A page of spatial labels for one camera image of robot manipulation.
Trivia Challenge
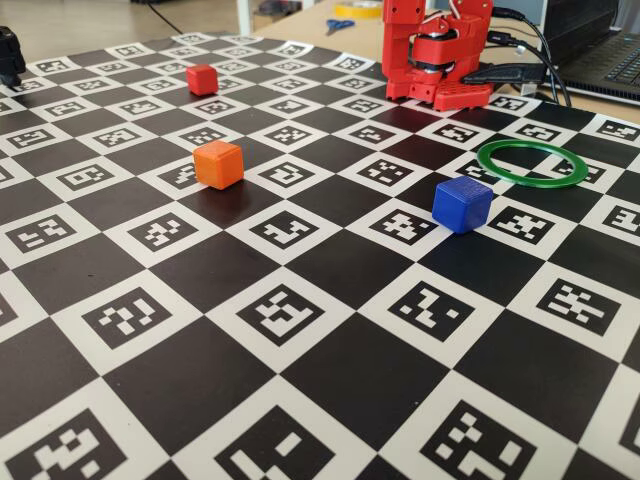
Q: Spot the black white marker mat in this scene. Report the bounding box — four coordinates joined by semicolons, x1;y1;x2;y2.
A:
0;30;640;480

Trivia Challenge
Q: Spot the black usb cable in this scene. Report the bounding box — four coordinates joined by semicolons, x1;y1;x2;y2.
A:
487;30;561;104
492;7;574;107

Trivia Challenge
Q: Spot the red cube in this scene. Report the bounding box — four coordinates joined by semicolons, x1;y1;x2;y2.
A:
185;63;219;97

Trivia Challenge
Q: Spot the yellow tape roll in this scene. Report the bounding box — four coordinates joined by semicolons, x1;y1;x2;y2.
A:
333;0;386;20

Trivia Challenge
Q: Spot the green ring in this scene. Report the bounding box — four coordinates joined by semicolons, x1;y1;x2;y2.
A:
475;139;587;190

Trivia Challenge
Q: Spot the black table clamp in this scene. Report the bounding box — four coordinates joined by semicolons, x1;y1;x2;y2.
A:
462;63;546;86

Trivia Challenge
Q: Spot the blue cube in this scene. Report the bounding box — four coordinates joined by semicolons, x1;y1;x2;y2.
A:
431;175;495;235

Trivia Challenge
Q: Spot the orange cube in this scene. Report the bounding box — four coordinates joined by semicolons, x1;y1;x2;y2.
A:
192;140;245;191

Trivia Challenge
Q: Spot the black laptop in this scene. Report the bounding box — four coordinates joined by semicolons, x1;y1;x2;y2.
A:
542;0;640;101

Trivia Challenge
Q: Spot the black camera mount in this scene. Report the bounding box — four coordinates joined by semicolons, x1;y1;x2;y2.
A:
0;25;27;92

